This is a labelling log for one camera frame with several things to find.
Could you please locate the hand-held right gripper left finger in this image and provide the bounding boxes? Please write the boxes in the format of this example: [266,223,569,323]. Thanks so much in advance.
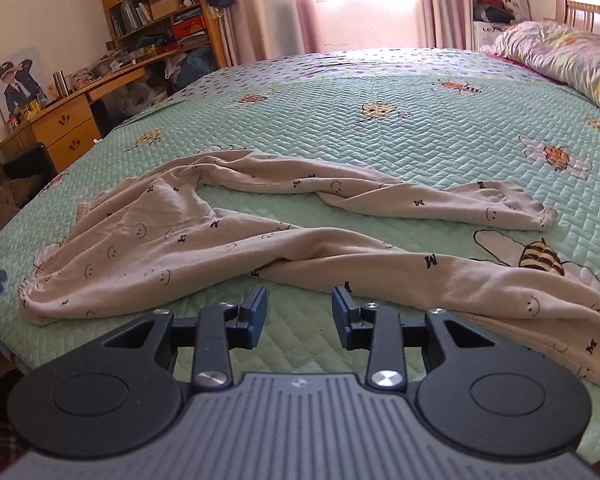
[102,286,270,393]

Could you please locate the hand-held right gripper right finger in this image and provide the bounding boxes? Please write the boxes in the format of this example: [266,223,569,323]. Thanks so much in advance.
[331,286,496,392]

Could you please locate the beige smiley print pants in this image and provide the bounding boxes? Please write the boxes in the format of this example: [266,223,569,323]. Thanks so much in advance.
[19,149,600,393]

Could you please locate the wooden desk with drawers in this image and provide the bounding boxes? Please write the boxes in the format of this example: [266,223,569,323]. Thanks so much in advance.
[0,50,216,173]

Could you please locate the green bee print quilted bedspread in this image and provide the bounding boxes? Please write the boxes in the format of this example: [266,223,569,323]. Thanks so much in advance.
[0,47,600,461]

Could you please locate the framed child portrait photo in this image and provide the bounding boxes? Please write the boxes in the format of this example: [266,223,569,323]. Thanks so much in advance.
[0,47,48,123]

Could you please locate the blue bag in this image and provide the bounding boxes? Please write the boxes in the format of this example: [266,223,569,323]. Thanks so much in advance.
[172,50,218,91]

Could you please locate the wooden bookshelf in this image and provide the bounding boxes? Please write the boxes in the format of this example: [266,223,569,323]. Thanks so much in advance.
[95,0,231,68]

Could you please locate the pink curtain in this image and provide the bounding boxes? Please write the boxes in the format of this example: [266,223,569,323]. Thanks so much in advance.
[230,0,326,68]
[415,0,476,51]

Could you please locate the pink floral duvet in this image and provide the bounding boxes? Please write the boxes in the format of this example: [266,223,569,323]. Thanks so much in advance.
[482,20,600,121]

